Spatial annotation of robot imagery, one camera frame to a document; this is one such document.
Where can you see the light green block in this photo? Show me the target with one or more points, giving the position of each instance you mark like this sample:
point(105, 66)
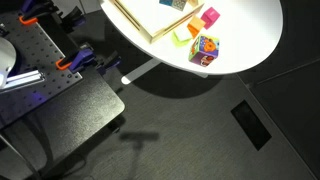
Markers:
point(181, 36)

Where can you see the purple orange clamp far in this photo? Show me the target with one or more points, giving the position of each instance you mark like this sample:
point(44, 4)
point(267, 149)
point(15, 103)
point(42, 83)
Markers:
point(33, 10)

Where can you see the orange block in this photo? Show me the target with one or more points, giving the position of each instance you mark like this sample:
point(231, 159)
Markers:
point(195, 26)

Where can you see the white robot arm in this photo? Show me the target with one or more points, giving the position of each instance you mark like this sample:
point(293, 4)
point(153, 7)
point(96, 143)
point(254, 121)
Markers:
point(7, 60)

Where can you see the silver aluminium rail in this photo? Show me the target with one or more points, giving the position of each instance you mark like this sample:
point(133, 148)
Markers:
point(19, 81)

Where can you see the pink block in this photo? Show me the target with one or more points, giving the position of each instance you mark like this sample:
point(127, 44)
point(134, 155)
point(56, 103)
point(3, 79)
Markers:
point(210, 16)

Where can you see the white round table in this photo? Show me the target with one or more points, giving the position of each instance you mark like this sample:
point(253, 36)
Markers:
point(248, 30)

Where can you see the purple orange clamp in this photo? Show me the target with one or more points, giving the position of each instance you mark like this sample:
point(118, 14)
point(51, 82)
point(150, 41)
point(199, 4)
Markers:
point(84, 56)
point(33, 10)

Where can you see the black cart table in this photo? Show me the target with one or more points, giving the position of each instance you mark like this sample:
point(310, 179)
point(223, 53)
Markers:
point(45, 136)

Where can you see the black perforated mounting board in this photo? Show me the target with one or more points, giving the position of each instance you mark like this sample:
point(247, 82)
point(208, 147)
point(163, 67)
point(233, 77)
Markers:
point(37, 51)

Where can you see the purple orange clamp near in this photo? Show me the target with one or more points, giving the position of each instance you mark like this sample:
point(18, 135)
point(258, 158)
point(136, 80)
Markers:
point(84, 56)

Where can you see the white table base legs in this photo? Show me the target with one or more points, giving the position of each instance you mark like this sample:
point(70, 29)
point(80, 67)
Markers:
point(152, 63)

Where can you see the black floor hatch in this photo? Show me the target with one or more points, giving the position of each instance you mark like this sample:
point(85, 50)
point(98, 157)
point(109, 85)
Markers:
point(251, 125)

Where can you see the patterned teal block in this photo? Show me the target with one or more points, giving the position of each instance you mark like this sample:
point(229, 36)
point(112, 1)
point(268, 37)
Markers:
point(177, 4)

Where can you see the wooden box tray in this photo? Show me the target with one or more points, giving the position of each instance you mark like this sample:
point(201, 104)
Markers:
point(152, 19)

